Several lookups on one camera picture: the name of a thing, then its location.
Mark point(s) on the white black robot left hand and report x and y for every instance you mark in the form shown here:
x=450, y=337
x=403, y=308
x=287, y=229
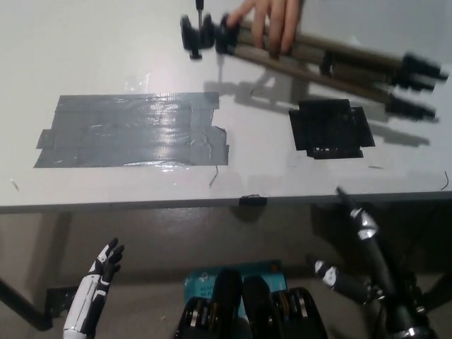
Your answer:
x=92, y=293

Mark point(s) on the person's bare hand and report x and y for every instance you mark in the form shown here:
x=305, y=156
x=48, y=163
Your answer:
x=277, y=17

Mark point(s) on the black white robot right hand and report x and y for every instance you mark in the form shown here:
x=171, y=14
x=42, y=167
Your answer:
x=379, y=263

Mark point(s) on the bronze black camera tripod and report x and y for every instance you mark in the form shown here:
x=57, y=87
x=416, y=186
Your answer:
x=353, y=53

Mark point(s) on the black table leg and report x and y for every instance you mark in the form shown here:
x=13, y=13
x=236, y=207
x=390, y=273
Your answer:
x=21, y=303
x=439, y=293

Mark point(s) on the teal printed box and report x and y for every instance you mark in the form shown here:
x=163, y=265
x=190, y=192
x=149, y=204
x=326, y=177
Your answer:
x=201, y=280

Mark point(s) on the black tape patch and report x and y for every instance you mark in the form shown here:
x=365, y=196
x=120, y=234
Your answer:
x=330, y=129

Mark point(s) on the grey duct tape patch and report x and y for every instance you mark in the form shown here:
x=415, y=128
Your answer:
x=134, y=130

